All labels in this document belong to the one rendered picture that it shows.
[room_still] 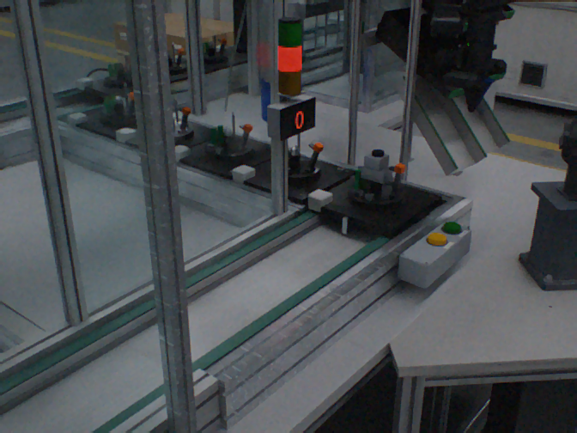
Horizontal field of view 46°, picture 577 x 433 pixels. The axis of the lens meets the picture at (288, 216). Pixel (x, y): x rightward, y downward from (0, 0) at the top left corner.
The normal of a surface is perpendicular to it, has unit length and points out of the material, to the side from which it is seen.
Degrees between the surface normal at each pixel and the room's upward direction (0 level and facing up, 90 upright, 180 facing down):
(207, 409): 90
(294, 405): 0
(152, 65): 90
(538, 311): 0
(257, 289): 0
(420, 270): 90
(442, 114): 45
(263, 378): 90
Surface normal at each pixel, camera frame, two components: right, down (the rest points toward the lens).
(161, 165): 0.77, 0.28
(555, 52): -0.65, 0.33
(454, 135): 0.46, -0.40
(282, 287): 0.00, -0.90
